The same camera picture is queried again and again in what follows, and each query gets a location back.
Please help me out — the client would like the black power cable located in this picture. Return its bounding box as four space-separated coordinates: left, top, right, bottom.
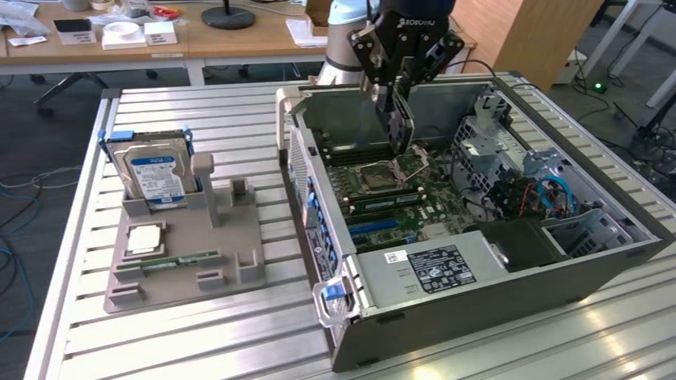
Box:
453 58 503 79

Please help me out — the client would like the metal socket cover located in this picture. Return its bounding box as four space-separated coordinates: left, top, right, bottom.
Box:
393 144 431 185

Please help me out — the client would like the silver CPU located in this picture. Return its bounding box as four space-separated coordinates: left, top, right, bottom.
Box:
125 226 163 253

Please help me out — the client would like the white table frame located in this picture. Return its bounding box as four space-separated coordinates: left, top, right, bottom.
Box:
574 0 676 108

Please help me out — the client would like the blue floor cable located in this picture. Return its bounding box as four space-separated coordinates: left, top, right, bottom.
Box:
0 189 42 345

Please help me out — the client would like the black and white box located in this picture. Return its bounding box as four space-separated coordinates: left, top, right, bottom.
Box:
51 18 98 45

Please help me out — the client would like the metal disk bay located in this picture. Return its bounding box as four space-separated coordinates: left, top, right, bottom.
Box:
541 209 634 258

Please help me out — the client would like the grey open PC case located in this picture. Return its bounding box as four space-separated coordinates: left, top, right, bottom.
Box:
273 70 676 373

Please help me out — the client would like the grey parts rack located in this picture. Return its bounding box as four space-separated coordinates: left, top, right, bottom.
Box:
102 152 270 314

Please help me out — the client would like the wooden desk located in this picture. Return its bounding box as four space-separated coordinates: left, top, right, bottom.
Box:
0 0 475 78

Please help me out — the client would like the clear plastic bag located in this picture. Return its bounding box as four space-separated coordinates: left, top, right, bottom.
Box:
0 0 51 37

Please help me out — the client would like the blue expansion slot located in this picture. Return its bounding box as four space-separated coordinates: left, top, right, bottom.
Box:
347 216 398 238

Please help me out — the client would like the brown cardboard box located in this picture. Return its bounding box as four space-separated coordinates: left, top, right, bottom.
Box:
305 0 333 29

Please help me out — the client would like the green motherboard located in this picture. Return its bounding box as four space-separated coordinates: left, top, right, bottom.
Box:
310 130 485 254

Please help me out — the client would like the white flat box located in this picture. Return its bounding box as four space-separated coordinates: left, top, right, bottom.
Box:
99 33 149 51

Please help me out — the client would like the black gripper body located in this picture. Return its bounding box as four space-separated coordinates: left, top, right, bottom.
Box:
370 0 454 56

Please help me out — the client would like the white tape roll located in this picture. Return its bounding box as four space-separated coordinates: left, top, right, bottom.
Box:
103 21 145 42

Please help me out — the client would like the metal disk bay cage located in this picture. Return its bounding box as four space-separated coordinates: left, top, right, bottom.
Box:
453 89 529 187

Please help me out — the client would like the grey power supply unit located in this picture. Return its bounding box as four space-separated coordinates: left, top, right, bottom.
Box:
355 231 510 310

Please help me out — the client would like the black chair base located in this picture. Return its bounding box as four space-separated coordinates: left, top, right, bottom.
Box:
29 70 159 118

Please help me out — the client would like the black graphics card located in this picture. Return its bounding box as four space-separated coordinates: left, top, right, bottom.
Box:
358 77 417 156

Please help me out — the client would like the white floor cable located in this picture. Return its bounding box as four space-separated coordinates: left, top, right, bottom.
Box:
0 165 81 190

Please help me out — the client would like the CPU socket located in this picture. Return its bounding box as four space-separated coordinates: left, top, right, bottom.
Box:
358 158 418 196

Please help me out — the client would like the wooden cabinet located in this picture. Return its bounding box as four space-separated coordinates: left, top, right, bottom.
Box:
463 0 606 92

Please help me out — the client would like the stack of white papers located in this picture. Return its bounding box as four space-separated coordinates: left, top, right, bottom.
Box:
283 17 329 48

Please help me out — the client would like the white cube box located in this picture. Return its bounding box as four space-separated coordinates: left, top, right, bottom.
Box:
142 21 178 46

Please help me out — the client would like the black round lamp base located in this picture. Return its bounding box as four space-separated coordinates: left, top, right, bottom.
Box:
199 0 257 29

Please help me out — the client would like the blue disk wire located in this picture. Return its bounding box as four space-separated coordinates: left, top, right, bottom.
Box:
542 173 581 218

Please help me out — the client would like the hard disk in blue caddy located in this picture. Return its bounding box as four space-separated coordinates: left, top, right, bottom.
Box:
97 126 199 211

